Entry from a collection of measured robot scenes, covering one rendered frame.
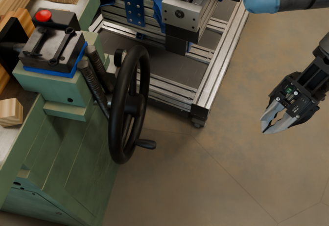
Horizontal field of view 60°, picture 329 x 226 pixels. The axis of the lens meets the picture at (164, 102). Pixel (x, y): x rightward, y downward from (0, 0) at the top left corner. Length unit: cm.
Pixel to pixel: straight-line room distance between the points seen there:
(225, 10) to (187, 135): 82
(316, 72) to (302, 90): 4
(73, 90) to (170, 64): 101
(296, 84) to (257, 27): 161
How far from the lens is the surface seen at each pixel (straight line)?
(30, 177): 71
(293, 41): 213
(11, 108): 62
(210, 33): 173
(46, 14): 62
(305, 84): 55
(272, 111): 65
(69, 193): 94
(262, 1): 54
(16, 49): 68
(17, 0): 84
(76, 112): 64
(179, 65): 155
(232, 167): 153
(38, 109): 66
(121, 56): 96
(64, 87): 60
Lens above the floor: 140
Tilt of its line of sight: 58 degrees down
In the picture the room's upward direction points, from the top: straight up
